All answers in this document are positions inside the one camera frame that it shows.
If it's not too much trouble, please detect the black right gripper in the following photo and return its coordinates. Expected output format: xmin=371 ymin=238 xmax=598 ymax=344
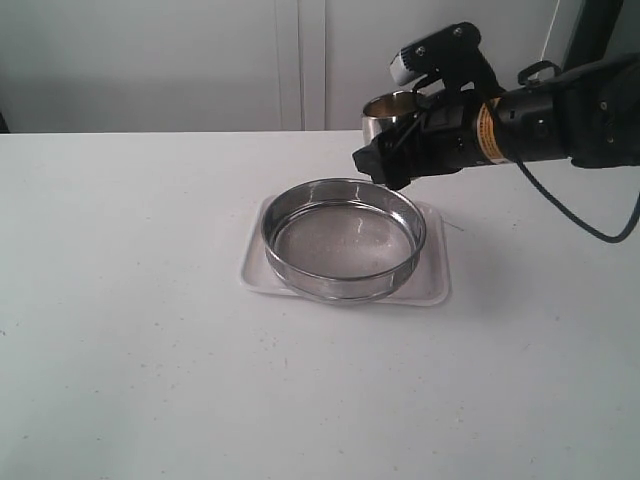
xmin=352 ymin=22 xmax=569 ymax=190

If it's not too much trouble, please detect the stainless steel cup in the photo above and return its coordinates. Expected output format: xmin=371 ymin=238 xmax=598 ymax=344
xmin=361 ymin=91 xmax=426 ymax=145

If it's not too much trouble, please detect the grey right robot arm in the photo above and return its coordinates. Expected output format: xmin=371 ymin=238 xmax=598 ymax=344
xmin=353 ymin=22 xmax=639 ymax=190

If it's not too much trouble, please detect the round steel mesh sieve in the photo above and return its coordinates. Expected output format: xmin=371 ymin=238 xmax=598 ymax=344
xmin=260 ymin=178 xmax=427 ymax=304

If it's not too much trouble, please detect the white rectangular plastic tray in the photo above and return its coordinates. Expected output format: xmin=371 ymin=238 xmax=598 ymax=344
xmin=239 ymin=195 xmax=451 ymax=307

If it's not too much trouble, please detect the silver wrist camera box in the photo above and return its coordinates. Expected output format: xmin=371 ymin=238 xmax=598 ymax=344
xmin=389 ymin=43 xmax=436 ymax=86

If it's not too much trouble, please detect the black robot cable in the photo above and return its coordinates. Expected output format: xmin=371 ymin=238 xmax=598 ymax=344
xmin=514 ymin=59 xmax=640 ymax=245

